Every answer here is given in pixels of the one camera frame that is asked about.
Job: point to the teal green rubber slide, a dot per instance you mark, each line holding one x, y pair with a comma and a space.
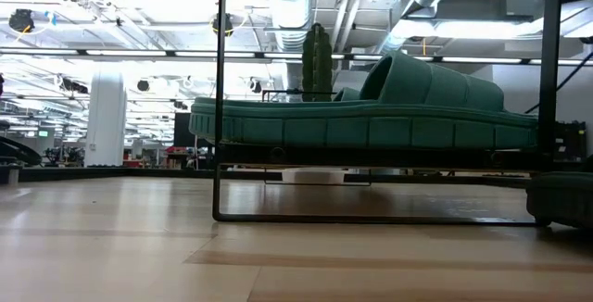
324, 130

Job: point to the black rubber slide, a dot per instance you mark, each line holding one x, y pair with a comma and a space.
560, 197

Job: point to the green artificial cactus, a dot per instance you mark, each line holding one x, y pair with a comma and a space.
317, 61

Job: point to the long ceiling light strip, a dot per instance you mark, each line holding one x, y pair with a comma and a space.
125, 53

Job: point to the white room column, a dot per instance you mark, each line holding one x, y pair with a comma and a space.
105, 121

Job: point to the black equipment box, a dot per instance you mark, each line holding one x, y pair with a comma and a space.
571, 142

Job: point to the wooden shelf with black frame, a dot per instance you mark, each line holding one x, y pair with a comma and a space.
370, 156

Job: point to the silver ribbed ventilation duct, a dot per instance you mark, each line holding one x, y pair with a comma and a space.
289, 5

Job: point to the black metal table frame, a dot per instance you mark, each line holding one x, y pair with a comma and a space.
139, 172

